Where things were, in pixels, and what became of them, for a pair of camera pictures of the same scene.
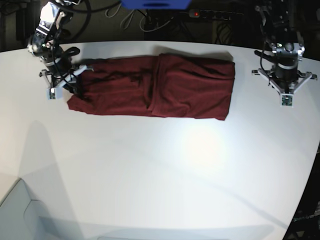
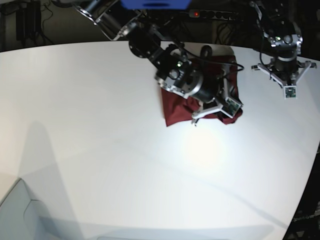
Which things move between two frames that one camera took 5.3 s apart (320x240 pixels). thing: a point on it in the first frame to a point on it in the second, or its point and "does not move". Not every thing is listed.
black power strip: [217, 15] does not move
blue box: [158, 4] does not move
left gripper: [60, 73] to [213, 89]
